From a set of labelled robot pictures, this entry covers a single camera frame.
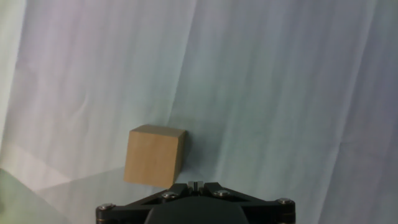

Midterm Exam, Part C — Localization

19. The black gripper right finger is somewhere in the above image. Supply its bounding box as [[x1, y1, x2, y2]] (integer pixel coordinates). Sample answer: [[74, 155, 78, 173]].
[[195, 181, 297, 224]]

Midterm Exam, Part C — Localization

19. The teal and grey cloth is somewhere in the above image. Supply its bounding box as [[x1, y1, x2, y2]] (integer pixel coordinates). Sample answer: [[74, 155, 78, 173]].
[[0, 0, 398, 224]]

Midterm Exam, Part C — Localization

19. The wooden block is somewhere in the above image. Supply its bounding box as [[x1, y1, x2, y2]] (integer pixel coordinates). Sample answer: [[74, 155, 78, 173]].
[[123, 124, 188, 189]]

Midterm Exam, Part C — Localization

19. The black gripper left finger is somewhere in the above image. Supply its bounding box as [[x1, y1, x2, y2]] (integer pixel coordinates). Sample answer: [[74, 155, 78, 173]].
[[95, 181, 197, 224]]

